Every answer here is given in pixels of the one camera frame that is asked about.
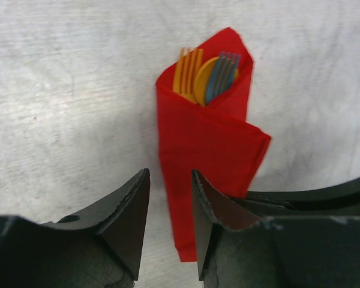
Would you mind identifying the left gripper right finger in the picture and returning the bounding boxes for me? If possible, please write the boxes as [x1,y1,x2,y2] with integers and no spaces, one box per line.
[191,170,360,287]

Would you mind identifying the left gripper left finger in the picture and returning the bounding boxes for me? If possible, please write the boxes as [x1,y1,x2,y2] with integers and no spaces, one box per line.
[0,169,150,287]

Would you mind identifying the red paper napkin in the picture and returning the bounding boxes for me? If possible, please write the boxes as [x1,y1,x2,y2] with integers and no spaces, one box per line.
[156,28,271,262]

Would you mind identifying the orange plastic fork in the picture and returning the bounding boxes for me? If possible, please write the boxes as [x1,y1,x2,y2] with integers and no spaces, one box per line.
[172,47,203,104]

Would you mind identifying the blue grey plastic fork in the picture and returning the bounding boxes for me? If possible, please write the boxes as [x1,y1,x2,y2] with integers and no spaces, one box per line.
[205,52,242,104]

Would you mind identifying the yellow plastic spoon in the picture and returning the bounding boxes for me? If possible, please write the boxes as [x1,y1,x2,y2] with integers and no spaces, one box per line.
[194,56,239,107]

